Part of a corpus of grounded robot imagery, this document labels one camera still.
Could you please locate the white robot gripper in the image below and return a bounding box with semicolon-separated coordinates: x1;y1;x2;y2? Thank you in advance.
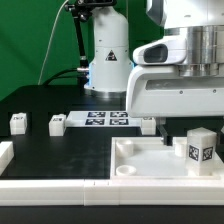
126;66;224;146

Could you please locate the black cable bundle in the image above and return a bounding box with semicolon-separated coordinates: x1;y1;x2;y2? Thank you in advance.
43;68;88;86

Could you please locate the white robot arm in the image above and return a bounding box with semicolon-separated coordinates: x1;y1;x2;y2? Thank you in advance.
85;0;224;120

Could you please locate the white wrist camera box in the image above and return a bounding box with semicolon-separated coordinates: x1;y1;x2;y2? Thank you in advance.
133;35;187;65

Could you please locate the white fiducial marker sheet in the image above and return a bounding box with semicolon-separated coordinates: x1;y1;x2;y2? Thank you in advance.
66;111;141;127

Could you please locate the white U-shaped obstacle fence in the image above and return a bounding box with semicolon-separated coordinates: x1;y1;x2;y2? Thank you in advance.
0;140;224;206

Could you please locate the white cable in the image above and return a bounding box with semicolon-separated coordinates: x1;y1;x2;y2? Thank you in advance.
37;0;70;86

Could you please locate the white square table top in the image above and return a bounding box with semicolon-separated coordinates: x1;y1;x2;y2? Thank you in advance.
110;137;224;180

